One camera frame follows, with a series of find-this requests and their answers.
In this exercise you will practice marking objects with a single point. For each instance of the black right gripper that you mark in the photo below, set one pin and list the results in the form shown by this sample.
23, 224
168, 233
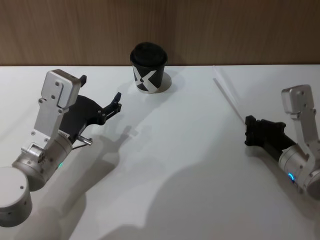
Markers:
272, 136

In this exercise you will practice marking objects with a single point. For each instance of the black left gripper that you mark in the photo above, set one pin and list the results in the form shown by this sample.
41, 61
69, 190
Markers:
80, 112

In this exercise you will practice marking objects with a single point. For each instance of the black plastic cup lid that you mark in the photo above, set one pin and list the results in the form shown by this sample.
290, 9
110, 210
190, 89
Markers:
148, 53

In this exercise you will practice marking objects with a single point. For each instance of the black white patterned paper cup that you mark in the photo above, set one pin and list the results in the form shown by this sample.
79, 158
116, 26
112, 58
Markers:
147, 78

